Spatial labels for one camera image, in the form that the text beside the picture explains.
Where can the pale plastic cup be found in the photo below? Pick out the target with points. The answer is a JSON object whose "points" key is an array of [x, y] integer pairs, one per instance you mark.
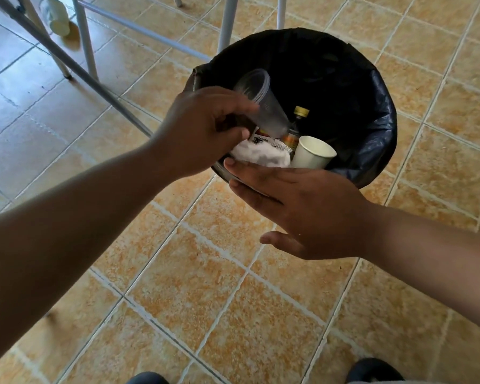
{"points": [[57, 15]]}

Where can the person's right hand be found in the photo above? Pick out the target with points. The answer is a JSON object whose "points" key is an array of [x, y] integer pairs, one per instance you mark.
{"points": [[320, 211]]}

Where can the person's dark shoe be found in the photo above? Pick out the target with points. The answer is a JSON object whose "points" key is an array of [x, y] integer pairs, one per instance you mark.
{"points": [[148, 378], [374, 371]]}

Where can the clear plastic cup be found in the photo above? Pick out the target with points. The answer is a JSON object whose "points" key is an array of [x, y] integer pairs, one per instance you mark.
{"points": [[270, 105]]}

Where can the trash bin with black bag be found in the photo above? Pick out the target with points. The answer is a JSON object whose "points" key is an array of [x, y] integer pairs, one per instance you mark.
{"points": [[344, 83]]}

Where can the thin grey metal leg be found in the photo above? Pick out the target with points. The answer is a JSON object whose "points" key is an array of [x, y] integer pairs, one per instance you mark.
{"points": [[47, 43]]}

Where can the grey metal diagonal bar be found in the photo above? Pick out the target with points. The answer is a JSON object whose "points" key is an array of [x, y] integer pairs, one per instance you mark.
{"points": [[63, 57]]}

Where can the person's right forearm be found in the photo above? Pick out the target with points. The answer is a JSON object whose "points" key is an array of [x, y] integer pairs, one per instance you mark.
{"points": [[432, 259]]}

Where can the crumpled white tissue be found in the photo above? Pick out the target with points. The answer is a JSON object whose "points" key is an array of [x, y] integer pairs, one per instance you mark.
{"points": [[260, 155]]}

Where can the white metal table frame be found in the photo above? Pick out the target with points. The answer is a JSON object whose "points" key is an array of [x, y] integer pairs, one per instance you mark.
{"points": [[85, 39]]}

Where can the person's left dark shoe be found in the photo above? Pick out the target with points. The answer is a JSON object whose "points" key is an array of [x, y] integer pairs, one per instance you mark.
{"points": [[148, 378]]}

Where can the white paper cup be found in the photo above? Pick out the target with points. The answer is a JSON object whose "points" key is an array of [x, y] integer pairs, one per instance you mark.
{"points": [[314, 153]]}

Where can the brown bottle with yellow cap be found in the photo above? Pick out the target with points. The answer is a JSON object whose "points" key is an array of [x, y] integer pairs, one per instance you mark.
{"points": [[298, 125]]}

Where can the printed paper wrapper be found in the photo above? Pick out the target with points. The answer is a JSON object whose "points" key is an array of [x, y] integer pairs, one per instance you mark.
{"points": [[270, 140]]}

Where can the person's left forearm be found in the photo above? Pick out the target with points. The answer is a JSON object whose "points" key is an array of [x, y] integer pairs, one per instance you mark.
{"points": [[63, 235]]}

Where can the person's right middle finger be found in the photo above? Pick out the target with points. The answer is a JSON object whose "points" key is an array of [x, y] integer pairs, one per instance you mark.
{"points": [[256, 168]]}

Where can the person's right thumb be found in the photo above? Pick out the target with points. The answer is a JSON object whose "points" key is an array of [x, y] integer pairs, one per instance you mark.
{"points": [[278, 238]]}

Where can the person's left hand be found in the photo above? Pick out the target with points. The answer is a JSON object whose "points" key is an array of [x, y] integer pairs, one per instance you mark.
{"points": [[192, 131]]}

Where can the person's left thumb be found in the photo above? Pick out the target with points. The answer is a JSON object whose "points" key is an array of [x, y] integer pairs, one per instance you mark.
{"points": [[236, 136]]}

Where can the person's right dark shoe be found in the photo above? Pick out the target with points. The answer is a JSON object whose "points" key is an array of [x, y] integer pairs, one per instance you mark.
{"points": [[374, 371]]}

